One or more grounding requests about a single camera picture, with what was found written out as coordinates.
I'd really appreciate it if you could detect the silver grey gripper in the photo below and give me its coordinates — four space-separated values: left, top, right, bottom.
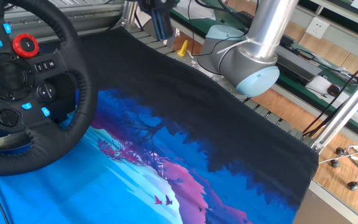
137 0 180 41

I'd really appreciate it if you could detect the black leather steering wheel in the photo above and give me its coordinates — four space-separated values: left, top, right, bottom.
0 0 99 177

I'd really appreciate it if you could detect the black steering wheel base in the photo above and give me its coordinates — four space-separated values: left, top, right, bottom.
47 72 80 124

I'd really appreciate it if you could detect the small yellow plastic piece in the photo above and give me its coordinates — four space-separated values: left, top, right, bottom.
177 39 189 58

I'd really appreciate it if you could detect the crumpled white plastic bag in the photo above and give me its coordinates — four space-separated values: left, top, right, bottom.
175 0 218 21

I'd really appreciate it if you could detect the white zip tie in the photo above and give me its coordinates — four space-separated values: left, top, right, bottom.
216 37 252 55

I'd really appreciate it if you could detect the blue landscape printed cloth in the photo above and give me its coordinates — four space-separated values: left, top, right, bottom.
0 26 320 224

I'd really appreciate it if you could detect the flat dark grey box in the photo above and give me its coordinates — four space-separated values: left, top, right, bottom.
274 45 323 82

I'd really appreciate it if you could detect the white paper sheet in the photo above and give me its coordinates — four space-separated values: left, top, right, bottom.
304 75 351 105

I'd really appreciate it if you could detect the black computer mouse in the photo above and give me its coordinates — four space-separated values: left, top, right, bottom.
326 83 342 98

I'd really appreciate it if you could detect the chrome office chair base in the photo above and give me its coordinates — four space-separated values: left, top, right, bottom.
318 144 358 192

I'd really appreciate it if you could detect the aluminium frame post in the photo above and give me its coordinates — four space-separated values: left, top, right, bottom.
116 0 140 31
310 65 358 154

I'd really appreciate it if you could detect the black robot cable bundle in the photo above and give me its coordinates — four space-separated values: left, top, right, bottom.
186 0 259 57

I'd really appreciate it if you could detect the white wall socket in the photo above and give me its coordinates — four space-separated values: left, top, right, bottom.
305 16 331 40

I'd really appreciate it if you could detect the black cable along frame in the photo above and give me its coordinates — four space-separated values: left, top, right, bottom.
301 51 358 138

